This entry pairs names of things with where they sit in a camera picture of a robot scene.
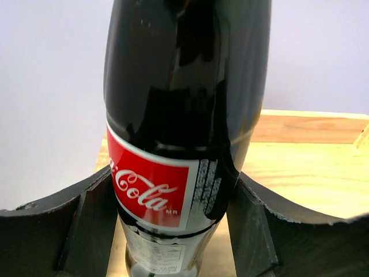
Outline wooden two-tier shelf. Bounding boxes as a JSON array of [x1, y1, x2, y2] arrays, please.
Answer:
[[94, 108, 369, 277]]

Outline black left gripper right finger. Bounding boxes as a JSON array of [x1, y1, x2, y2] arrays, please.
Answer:
[[227, 174, 368, 276]]

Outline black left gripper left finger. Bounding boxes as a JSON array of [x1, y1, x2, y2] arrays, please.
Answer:
[[1, 166, 117, 276]]

